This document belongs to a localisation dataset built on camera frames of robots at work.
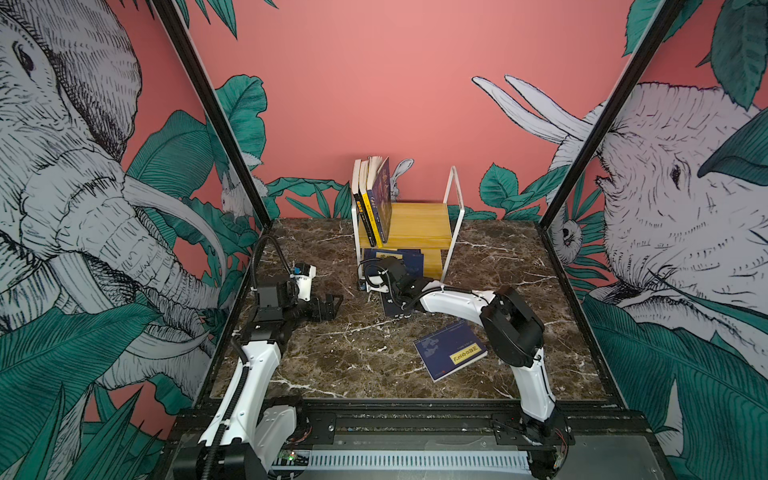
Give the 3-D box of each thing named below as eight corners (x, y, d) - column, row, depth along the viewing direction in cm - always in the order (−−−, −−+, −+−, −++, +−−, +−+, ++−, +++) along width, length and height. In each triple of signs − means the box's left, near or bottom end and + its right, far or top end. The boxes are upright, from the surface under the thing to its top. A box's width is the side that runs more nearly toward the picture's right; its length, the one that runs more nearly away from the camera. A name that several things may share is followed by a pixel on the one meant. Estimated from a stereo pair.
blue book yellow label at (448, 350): (432, 383, 83) (433, 381, 82) (412, 344, 91) (412, 341, 89) (486, 355, 89) (488, 352, 87) (463, 320, 96) (464, 317, 94)
